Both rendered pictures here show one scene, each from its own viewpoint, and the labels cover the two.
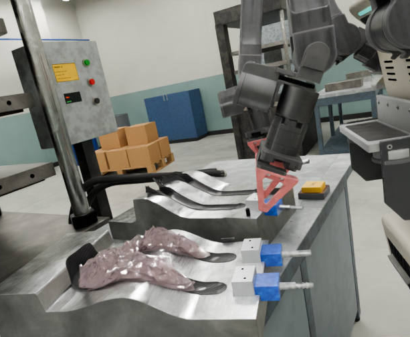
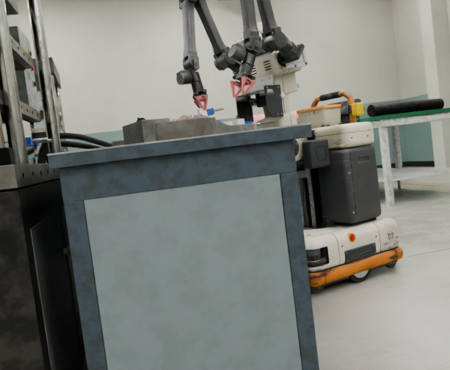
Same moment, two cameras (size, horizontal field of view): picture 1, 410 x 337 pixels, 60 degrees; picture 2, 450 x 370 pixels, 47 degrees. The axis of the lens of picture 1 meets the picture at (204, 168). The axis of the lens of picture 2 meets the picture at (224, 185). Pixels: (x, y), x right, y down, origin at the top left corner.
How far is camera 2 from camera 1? 2.01 m
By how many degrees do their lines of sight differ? 44
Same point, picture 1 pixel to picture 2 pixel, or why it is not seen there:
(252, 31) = (193, 45)
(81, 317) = not seen: hidden behind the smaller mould
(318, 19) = (256, 34)
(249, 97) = (238, 53)
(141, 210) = not seen: hidden behind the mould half
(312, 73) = (256, 49)
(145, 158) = not seen: outside the picture
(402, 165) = (271, 95)
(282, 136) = (247, 69)
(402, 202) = (271, 109)
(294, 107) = (251, 59)
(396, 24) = (276, 40)
